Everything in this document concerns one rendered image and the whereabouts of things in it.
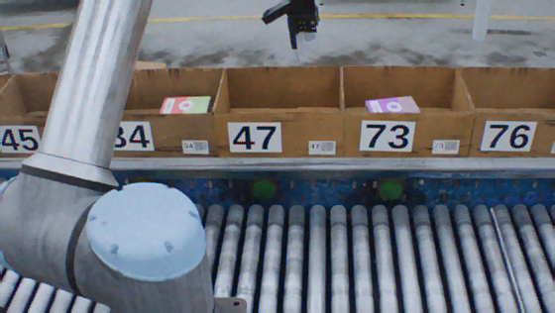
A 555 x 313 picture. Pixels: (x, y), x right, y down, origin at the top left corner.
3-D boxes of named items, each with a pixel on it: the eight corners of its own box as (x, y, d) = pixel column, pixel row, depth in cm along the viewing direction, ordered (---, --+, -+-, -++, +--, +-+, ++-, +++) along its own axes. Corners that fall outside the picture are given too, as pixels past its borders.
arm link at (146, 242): (184, 358, 76) (163, 263, 67) (82, 322, 82) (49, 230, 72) (232, 282, 88) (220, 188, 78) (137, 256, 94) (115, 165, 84)
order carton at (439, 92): (342, 158, 183) (343, 112, 173) (340, 108, 206) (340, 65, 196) (468, 158, 180) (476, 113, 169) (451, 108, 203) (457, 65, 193)
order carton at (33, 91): (-5, 158, 192) (-21, 117, 182) (28, 112, 216) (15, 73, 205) (101, 158, 189) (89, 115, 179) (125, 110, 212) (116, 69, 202)
